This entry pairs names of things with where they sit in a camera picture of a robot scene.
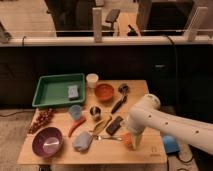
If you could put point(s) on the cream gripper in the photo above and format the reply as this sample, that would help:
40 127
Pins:
136 140

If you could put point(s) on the orange apple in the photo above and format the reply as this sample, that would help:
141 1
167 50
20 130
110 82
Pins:
127 140

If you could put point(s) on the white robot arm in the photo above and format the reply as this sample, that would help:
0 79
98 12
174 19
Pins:
145 113

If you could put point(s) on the small metal cup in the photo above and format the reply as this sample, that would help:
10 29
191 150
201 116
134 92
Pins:
95 113

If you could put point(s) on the blue plastic cup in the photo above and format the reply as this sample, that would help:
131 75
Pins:
75 112

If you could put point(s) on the white paper cup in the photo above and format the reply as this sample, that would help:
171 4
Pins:
92 80

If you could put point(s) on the black rectangular block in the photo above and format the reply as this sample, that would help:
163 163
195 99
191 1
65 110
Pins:
114 125

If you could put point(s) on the blue device on floor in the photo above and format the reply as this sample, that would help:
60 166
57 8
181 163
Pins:
170 144

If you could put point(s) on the metal fork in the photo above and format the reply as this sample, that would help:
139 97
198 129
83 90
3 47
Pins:
98 137

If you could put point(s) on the yellow banana toy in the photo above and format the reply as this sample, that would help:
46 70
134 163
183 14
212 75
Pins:
100 125

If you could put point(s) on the wooden table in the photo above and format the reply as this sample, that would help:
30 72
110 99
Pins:
150 151

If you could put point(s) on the blue grey cloth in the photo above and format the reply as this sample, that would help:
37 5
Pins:
82 141

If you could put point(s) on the orange bowl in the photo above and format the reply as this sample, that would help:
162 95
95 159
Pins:
104 92

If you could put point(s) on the blue grey sponge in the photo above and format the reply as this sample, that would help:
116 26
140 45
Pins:
73 92

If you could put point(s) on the purple bowl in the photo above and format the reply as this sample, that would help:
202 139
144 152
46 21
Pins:
47 142

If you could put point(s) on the green plastic tray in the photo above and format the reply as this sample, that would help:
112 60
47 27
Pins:
52 90

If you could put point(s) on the black handled pizza cutter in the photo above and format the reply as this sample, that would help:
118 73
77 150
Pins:
123 90

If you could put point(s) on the white horizontal rail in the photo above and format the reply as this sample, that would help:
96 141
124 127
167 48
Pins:
106 41

